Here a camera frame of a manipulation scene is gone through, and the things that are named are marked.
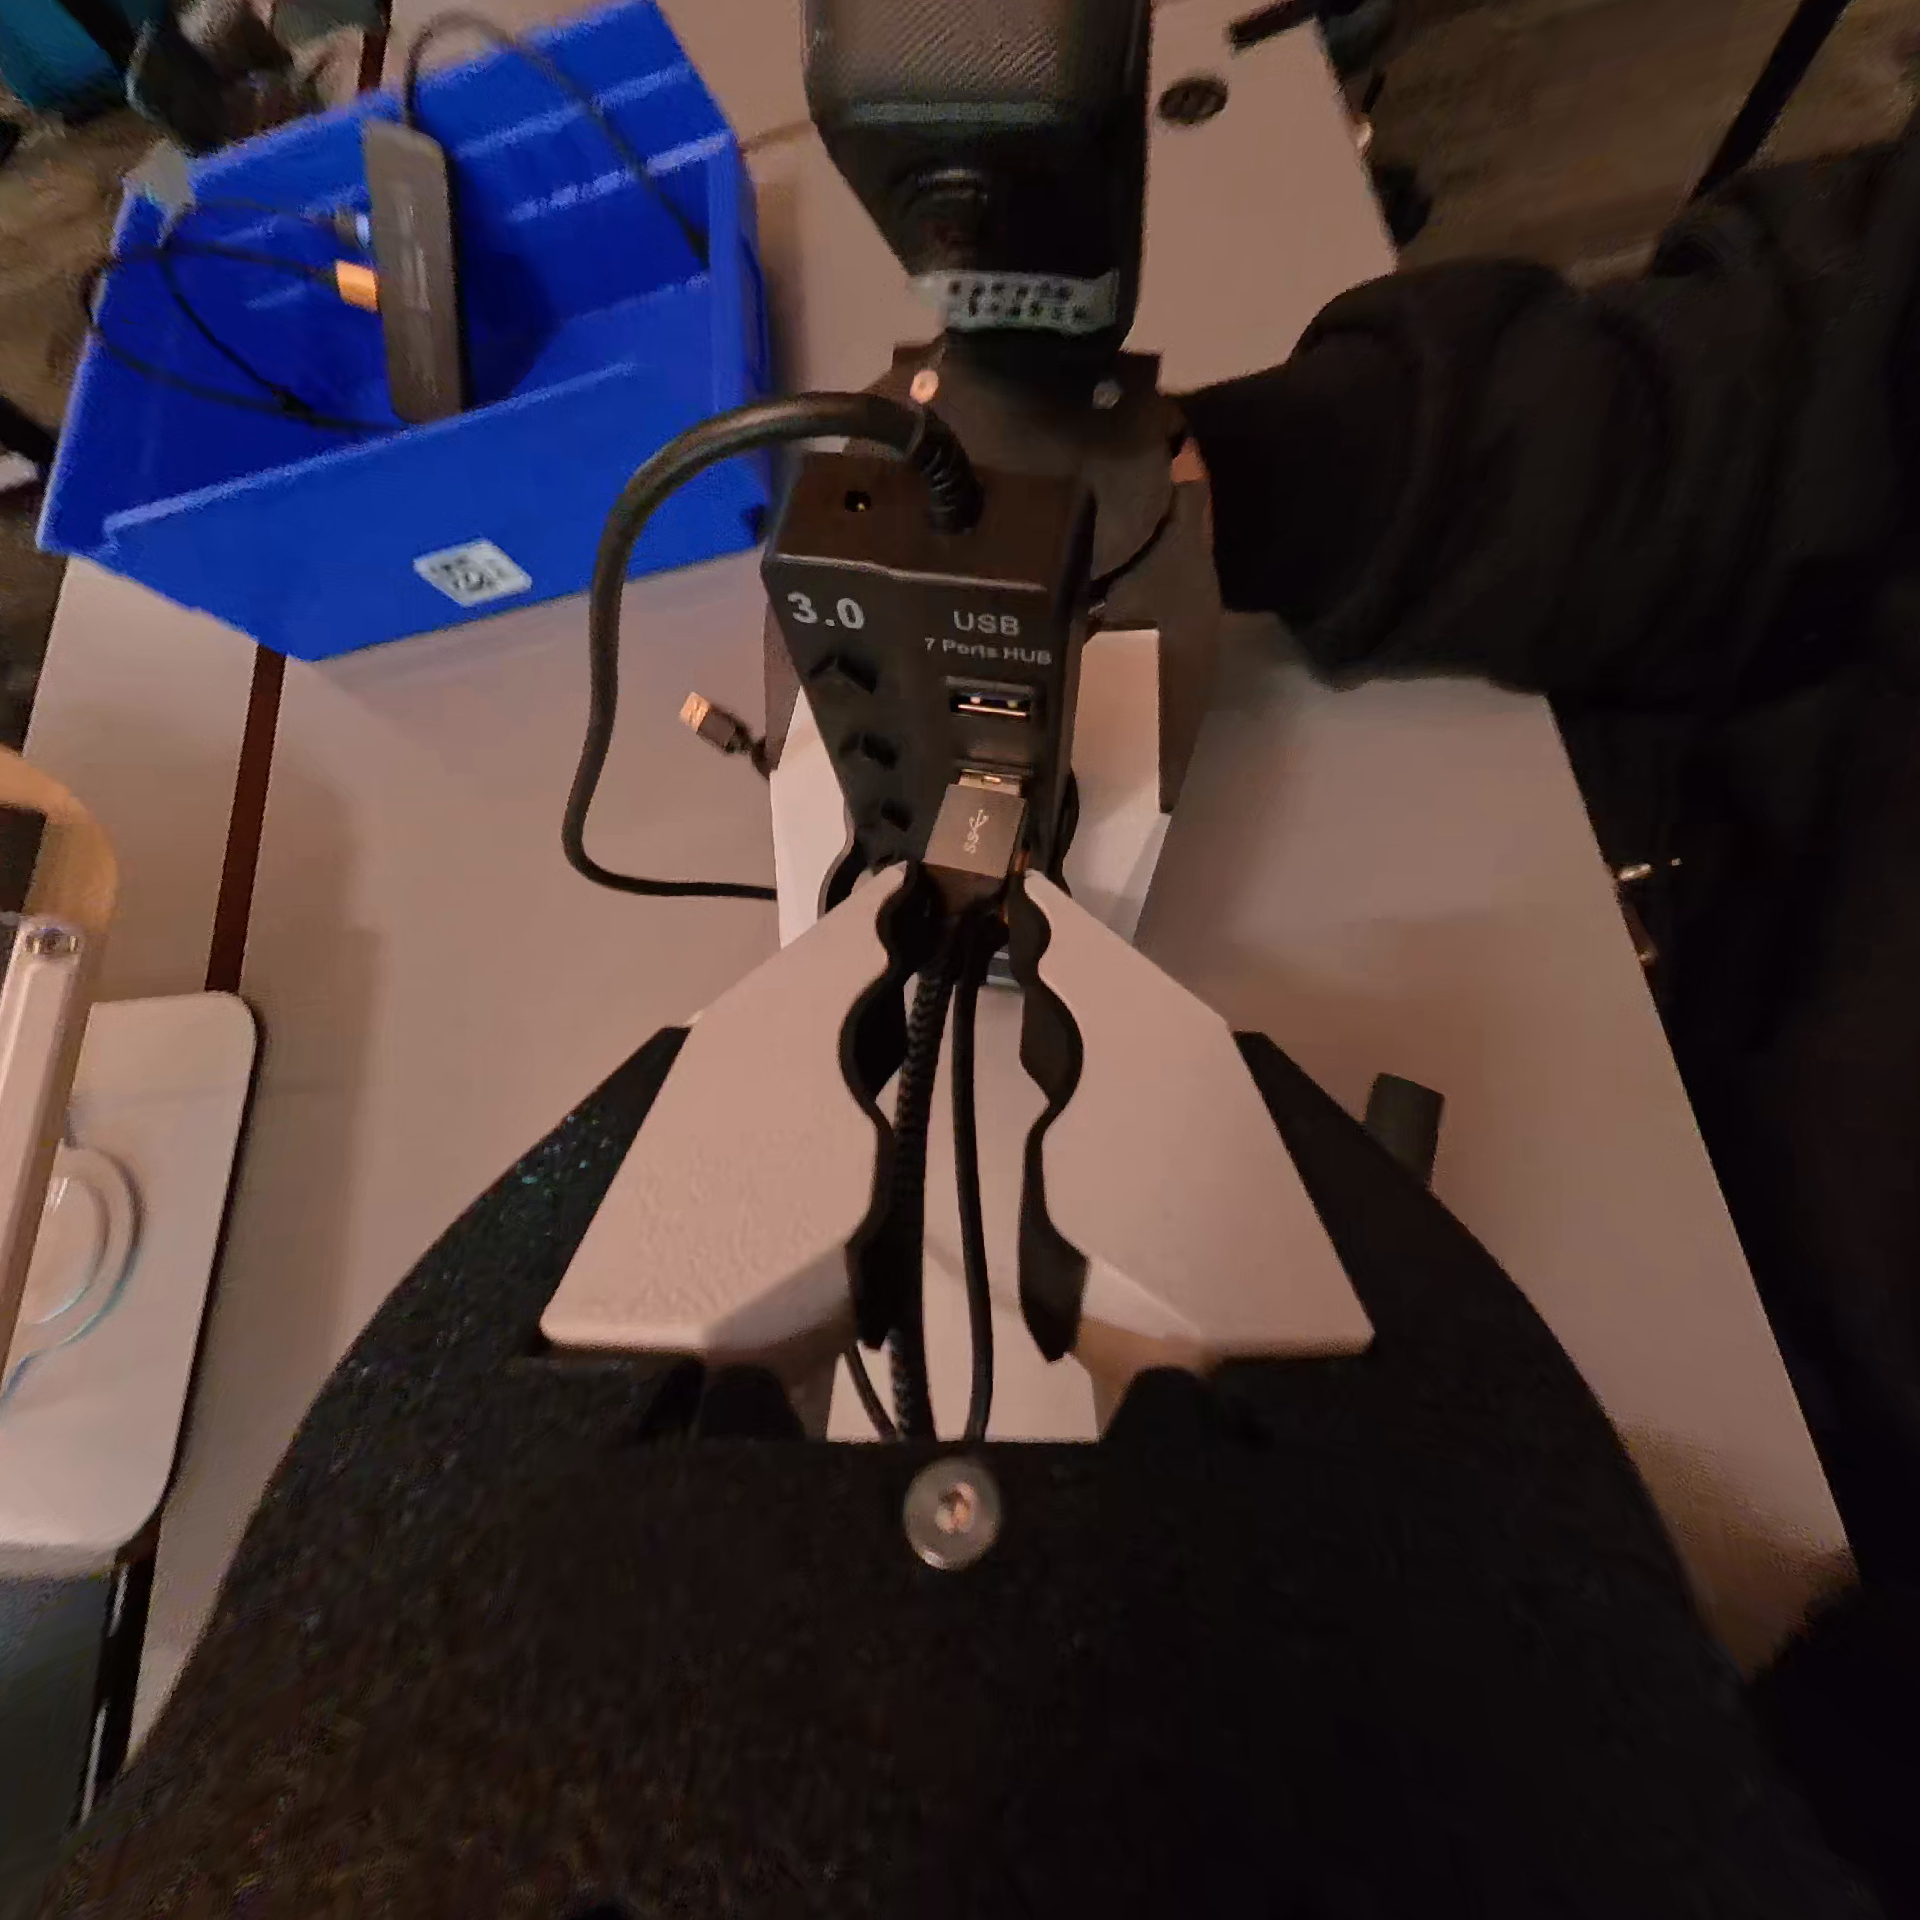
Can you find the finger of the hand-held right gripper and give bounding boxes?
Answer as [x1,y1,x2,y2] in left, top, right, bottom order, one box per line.
[1072,490,1220,934]
[760,595,906,962]

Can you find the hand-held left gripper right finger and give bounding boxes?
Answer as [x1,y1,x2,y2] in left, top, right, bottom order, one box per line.
[997,866,1377,1442]

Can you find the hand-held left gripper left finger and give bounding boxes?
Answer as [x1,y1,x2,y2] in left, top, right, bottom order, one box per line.
[538,858,924,1443]

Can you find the braided usb cable grey plug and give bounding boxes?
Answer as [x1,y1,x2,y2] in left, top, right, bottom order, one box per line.
[863,766,1037,1443]

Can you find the thin black cable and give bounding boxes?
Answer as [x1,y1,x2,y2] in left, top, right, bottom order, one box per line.
[948,960,1003,1443]

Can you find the black multi-port usb hub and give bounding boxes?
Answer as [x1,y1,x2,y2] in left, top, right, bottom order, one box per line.
[760,449,1096,905]

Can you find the person's right forearm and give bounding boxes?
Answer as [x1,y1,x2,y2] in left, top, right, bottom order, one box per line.
[1177,127,1920,712]

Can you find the usb plug with black boot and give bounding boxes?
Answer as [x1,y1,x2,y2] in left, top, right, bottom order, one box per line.
[675,689,770,769]

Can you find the slim grey usb hub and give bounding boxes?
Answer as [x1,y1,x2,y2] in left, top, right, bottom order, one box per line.
[360,115,471,425]

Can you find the small black clip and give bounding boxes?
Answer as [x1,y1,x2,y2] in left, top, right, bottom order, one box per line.
[1369,1070,1449,1191]

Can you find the large blue plastic bin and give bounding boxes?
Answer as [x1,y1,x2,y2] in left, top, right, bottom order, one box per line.
[37,0,776,664]

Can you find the person's dark clothing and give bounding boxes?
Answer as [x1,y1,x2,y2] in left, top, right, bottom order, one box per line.
[1552,659,1920,1920]

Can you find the thick black hub cable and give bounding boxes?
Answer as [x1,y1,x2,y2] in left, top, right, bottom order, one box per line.
[562,393,985,902]

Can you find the black looped cable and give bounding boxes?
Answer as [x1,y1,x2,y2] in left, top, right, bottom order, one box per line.
[402,11,712,265]

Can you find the black cable with orange plugs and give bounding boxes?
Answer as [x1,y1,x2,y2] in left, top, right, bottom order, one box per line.
[90,201,384,440]

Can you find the aluminium frame stand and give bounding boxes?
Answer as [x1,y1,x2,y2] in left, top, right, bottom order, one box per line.
[0,745,122,1382]

